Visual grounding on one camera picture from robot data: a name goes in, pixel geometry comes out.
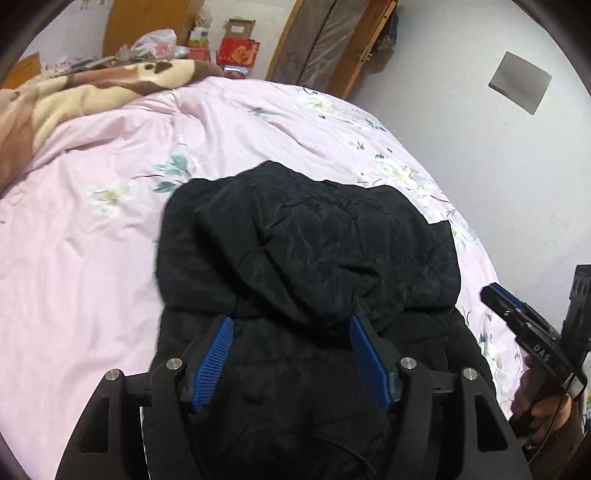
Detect brown printed blanket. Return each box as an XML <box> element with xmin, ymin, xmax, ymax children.
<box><xmin>0</xmin><ymin>59</ymin><xmax>225</xmax><ymax>190</ymax></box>

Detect black puffer jacket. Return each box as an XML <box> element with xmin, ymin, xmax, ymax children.
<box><xmin>141</xmin><ymin>161</ymin><xmax>497</xmax><ymax>480</ymax></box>

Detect wooden headboard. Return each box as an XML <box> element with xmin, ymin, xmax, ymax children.
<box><xmin>0</xmin><ymin>52</ymin><xmax>42</xmax><ymax>90</ymax></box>

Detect wooden wardrobe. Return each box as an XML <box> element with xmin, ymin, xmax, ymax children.
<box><xmin>102</xmin><ymin>0</ymin><xmax>195</xmax><ymax>57</ymax></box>

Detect person's right forearm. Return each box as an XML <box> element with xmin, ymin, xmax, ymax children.
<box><xmin>549</xmin><ymin>401</ymin><xmax>591</xmax><ymax>480</ymax></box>

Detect cardboard box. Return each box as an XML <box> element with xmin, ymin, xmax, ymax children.
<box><xmin>222</xmin><ymin>18</ymin><xmax>257</xmax><ymax>43</ymax></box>

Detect red gift box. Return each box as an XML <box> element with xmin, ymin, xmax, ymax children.
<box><xmin>217</xmin><ymin>38</ymin><xmax>260</xmax><ymax>70</ymax></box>

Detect white wall panel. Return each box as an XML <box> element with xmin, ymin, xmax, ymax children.
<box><xmin>488</xmin><ymin>52</ymin><xmax>553</xmax><ymax>115</ymax></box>

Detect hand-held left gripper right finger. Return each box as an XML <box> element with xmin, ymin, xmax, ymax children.
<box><xmin>349</xmin><ymin>314</ymin><xmax>534</xmax><ymax>480</ymax></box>

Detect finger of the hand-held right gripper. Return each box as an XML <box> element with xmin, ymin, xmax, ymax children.
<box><xmin>480</xmin><ymin>283</ymin><xmax>533</xmax><ymax>326</ymax></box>

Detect wooden door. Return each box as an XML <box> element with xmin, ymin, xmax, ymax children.
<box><xmin>265</xmin><ymin>0</ymin><xmax>399</xmax><ymax>100</ymax></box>

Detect white plastic bag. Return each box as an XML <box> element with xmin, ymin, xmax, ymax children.
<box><xmin>131</xmin><ymin>28</ymin><xmax>178</xmax><ymax>60</ymax></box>

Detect person's right hand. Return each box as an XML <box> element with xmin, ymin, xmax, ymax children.
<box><xmin>510</xmin><ymin>357</ymin><xmax>574</xmax><ymax>440</ymax></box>

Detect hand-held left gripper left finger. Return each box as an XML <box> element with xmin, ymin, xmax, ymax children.
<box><xmin>55</xmin><ymin>316</ymin><xmax>236</xmax><ymax>480</ymax></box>

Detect hanging bags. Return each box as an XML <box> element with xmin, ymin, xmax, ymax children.
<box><xmin>374</xmin><ymin>16</ymin><xmax>399</xmax><ymax>54</ymax></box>

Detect clear snack bag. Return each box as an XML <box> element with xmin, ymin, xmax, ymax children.
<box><xmin>190</xmin><ymin>9</ymin><xmax>214</xmax><ymax>48</ymax></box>

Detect pink floral duvet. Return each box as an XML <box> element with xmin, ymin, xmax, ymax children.
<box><xmin>0</xmin><ymin>75</ymin><xmax>527</xmax><ymax>467</ymax></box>

